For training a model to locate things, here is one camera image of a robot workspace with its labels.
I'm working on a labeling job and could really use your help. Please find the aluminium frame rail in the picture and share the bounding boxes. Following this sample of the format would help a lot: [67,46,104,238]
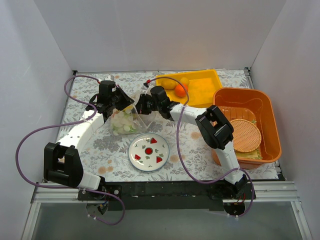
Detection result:
[20,66,313,240]

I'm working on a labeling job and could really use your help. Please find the yellow plastic tray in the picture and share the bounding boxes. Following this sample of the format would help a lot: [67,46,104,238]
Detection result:
[155,69,222,108]

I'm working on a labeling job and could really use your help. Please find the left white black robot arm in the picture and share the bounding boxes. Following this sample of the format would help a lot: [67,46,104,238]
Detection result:
[43,80,134,200]

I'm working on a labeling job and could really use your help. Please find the green bamboo placemat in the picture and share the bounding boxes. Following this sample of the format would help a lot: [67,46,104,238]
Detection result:
[234,118,264,161]

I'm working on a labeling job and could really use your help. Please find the orange plastic tub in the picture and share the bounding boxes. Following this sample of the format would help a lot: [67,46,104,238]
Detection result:
[213,87,282,169]

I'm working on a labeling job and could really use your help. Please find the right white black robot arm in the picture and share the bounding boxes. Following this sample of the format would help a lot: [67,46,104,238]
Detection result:
[135,86,248,199]

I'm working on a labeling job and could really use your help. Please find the clear zip top bag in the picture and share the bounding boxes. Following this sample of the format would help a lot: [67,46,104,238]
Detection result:
[109,91,156,136]

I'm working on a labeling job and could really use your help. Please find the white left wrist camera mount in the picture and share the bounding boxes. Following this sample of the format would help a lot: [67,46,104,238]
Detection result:
[98,74,116,87]

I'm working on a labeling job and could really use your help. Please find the floral pattern table mat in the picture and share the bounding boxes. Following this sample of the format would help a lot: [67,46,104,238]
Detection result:
[47,68,280,183]

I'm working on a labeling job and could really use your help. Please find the fake orange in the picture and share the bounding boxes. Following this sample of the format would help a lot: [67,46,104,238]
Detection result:
[174,84,188,98]

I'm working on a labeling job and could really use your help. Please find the fake yellow mango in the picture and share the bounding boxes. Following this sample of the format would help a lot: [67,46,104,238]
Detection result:
[161,78,177,90]

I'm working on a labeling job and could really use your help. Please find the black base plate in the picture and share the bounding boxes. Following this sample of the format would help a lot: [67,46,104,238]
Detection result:
[77,180,256,211]

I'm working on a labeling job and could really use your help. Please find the smooth fake yellow lemon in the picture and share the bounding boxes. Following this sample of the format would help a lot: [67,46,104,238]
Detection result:
[180,77,190,86]

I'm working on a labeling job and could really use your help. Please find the watermelon pattern ceramic plate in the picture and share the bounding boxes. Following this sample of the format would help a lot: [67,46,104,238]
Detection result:
[128,133,170,172]

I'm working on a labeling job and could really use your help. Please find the round woven bamboo basket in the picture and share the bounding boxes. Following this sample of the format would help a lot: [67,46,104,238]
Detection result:
[229,118,262,154]

